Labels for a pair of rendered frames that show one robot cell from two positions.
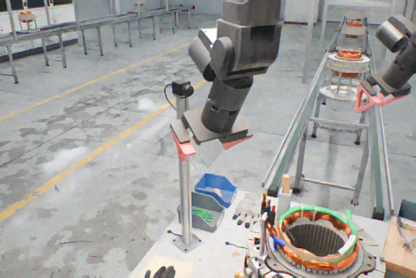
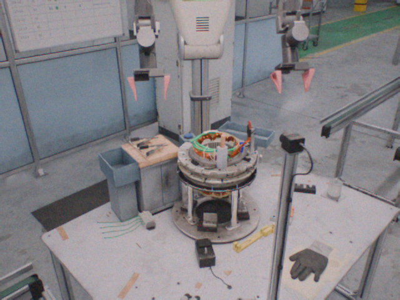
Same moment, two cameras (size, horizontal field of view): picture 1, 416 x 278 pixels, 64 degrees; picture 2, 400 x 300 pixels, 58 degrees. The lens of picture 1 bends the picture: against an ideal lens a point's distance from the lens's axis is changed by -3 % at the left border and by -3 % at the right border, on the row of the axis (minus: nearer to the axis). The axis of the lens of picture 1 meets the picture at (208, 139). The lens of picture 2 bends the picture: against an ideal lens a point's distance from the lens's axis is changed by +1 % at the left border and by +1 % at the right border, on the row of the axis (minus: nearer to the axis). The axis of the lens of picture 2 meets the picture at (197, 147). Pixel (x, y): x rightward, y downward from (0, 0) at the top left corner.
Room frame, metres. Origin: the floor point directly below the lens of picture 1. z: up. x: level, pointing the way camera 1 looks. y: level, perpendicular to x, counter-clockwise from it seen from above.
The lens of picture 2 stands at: (1.83, 0.18, 1.79)
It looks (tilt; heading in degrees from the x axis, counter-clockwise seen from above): 28 degrees down; 203
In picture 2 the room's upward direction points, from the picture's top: 1 degrees counter-clockwise
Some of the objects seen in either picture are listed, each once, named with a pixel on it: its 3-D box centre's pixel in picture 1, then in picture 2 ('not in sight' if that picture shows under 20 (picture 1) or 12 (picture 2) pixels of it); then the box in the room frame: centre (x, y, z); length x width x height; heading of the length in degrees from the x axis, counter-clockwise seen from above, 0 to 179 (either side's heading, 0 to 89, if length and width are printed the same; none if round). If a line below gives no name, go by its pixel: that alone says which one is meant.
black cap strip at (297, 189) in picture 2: not in sight; (299, 187); (0.29, 0.06, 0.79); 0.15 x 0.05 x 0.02; 101
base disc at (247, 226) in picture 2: not in sight; (215, 210); (0.63, -0.26, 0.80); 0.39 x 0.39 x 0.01
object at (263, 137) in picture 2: not in sight; (244, 155); (0.31, -0.22, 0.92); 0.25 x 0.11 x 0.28; 84
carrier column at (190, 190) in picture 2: not in sight; (190, 200); (0.73, -0.33, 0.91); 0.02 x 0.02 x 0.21
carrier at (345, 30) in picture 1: (352, 37); not in sight; (4.70, -1.94, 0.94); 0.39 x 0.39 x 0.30
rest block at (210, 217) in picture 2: not in sight; (210, 219); (0.74, -0.24, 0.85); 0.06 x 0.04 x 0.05; 104
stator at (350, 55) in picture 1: (348, 63); not in sight; (2.74, -1.13, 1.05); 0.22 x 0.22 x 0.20
